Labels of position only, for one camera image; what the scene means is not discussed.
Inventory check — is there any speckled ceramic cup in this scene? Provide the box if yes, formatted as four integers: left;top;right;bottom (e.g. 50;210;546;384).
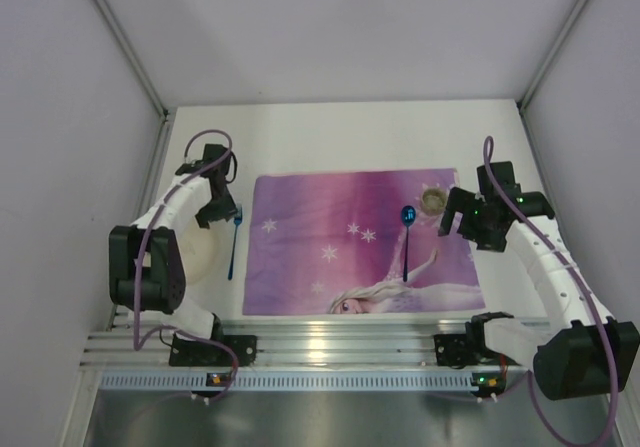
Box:
420;187;448;217

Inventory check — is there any cream round plate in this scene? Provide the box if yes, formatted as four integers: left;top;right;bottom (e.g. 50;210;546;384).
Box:
178;220;219;285

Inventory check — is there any blue metal spoon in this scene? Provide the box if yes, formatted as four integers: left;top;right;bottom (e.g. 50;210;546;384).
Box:
401;205;416;282

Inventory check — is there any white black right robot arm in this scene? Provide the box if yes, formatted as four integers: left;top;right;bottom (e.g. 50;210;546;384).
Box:
438;162;639;400

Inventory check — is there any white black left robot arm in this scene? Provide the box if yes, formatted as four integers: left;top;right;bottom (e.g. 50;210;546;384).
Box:
108;144;238;349

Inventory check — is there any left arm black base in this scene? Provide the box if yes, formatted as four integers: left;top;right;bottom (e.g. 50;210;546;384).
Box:
168;335;257;367

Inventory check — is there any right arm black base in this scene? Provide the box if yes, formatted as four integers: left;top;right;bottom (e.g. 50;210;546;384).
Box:
433;333;508;369

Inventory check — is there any purple princess placemat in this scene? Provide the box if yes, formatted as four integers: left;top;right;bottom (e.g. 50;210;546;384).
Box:
243;168;485;316

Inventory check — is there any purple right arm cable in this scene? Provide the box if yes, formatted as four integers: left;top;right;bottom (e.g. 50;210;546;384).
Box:
434;135;618;446

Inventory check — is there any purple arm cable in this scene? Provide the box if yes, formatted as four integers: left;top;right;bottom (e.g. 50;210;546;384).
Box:
133;129;238;401
434;135;618;446

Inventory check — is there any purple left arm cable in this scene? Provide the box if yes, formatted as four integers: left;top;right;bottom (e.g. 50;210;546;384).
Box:
133;129;238;401

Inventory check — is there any aluminium mounting rail frame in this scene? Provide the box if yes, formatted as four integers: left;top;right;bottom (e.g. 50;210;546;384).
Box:
78;311;561;371

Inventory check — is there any perforated metal cable tray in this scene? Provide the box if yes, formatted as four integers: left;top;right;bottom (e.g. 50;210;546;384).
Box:
100;370;505;395

